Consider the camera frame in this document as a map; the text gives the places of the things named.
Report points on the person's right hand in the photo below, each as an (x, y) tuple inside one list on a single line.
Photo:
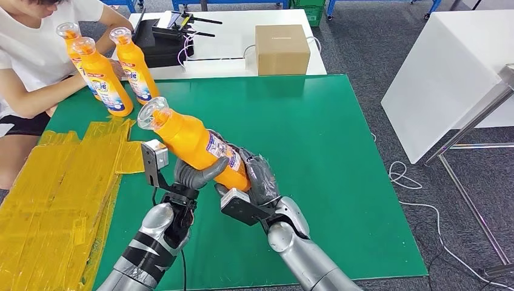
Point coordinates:
[(117, 69)]

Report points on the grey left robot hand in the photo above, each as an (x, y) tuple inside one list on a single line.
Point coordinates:
[(198, 176)]

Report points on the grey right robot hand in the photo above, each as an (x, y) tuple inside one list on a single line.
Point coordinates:
[(263, 178)]

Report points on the orange detergent bottle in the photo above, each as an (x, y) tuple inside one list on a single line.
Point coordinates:
[(188, 140), (138, 78), (74, 56), (106, 90)]

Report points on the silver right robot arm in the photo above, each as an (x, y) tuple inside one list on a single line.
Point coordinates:
[(305, 253)]

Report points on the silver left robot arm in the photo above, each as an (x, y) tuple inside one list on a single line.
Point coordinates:
[(154, 237)]

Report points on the black carrying case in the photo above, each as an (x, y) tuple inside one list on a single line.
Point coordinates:
[(166, 51)]

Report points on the green table board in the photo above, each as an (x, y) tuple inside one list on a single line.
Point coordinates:
[(301, 140)]

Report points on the blue metal rack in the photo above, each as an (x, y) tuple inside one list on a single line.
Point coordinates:
[(125, 4), (331, 9), (241, 4)]

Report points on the black remote controller with antennas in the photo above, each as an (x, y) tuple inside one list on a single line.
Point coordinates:
[(173, 26)]

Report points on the person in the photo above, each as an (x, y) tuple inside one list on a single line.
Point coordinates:
[(36, 44)]

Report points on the brown cardboard box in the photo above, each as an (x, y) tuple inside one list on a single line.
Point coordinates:
[(282, 51)]

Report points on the yellow taped cardboard sheet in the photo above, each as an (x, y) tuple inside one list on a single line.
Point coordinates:
[(48, 201)]

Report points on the green plastic crate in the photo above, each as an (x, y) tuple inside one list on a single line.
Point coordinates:
[(313, 14)]

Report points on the large white table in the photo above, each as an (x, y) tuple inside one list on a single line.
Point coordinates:
[(439, 80)]

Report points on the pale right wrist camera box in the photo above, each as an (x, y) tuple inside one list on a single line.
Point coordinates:
[(241, 207)]

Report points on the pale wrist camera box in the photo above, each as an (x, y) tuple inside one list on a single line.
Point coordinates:
[(154, 158), (241, 207)]

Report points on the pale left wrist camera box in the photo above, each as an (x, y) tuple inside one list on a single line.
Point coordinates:
[(154, 158)]

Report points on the grey metal table frame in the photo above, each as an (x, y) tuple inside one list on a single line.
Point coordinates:
[(469, 128)]

